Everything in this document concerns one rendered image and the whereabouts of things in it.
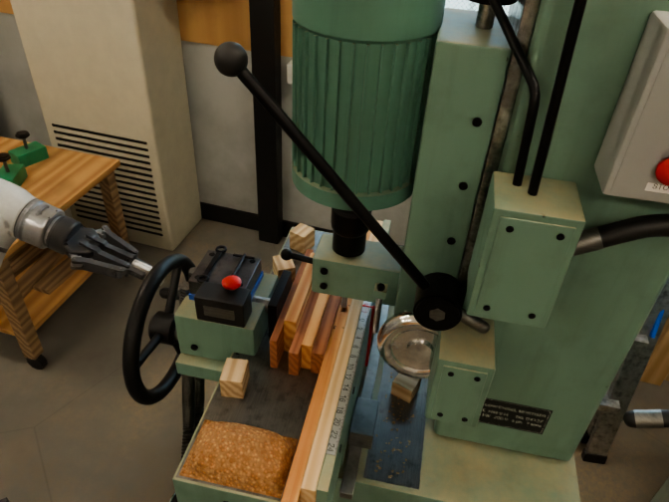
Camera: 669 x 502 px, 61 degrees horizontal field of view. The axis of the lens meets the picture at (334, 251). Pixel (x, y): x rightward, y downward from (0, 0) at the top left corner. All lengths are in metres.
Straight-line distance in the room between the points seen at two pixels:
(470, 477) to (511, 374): 0.19
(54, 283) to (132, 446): 0.69
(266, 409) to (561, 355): 0.43
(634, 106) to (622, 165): 0.06
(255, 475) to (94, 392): 1.41
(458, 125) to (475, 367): 0.29
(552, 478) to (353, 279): 0.44
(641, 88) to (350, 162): 0.32
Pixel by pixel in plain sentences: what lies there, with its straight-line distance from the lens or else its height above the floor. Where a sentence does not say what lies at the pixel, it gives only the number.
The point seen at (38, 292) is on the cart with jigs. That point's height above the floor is 0.18.
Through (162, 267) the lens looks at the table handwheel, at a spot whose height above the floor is 0.95.
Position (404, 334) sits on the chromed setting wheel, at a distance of 0.79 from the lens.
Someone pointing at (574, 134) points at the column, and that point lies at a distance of 0.65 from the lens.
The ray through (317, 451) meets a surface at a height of 0.95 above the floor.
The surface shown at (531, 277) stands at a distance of 0.64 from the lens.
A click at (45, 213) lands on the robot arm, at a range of 1.26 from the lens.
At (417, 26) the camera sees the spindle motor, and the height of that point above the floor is 1.43.
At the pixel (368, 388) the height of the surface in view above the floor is 0.82.
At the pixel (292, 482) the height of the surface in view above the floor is 0.94.
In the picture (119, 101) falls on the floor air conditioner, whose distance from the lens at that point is 2.37.
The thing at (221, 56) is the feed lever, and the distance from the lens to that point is 0.61.
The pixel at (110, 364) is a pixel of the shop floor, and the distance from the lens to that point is 2.22.
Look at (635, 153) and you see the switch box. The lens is 0.60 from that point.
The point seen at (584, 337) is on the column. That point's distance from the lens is 0.82.
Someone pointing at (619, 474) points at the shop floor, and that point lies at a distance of 2.12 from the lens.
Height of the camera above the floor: 1.60
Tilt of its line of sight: 38 degrees down
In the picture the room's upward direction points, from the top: 3 degrees clockwise
